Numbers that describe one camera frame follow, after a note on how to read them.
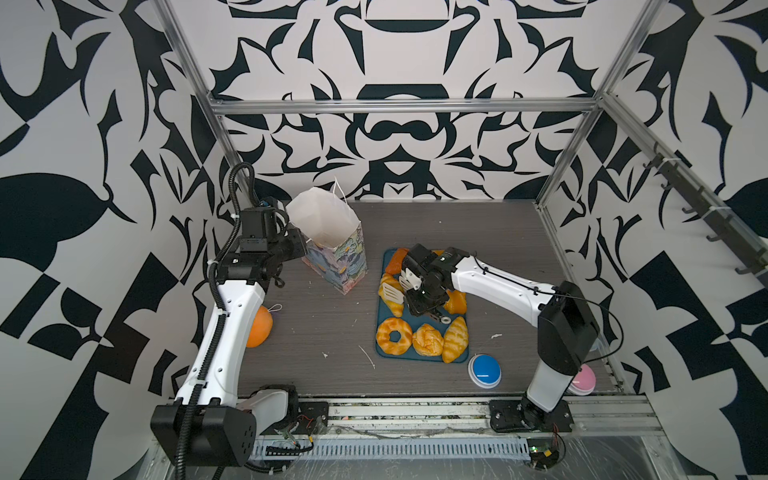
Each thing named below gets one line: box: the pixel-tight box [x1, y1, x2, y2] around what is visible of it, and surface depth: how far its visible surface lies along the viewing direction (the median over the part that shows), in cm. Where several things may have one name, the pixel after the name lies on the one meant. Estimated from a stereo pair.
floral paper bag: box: [286, 177, 368, 295], surface depth 89 cm
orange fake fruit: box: [246, 305, 273, 348], surface depth 85 cm
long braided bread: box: [444, 290, 467, 315], surface depth 91 cm
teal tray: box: [376, 248, 469, 363], surface depth 86 cm
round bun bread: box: [412, 323, 444, 357], surface depth 84 cm
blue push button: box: [468, 353, 502, 389], surface depth 81 cm
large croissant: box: [378, 273, 404, 318], surface depth 93 cm
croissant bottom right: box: [442, 316, 469, 363], surface depth 85 cm
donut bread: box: [376, 317, 413, 355], surface depth 87 cm
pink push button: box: [568, 364, 597, 396], surface depth 79 cm
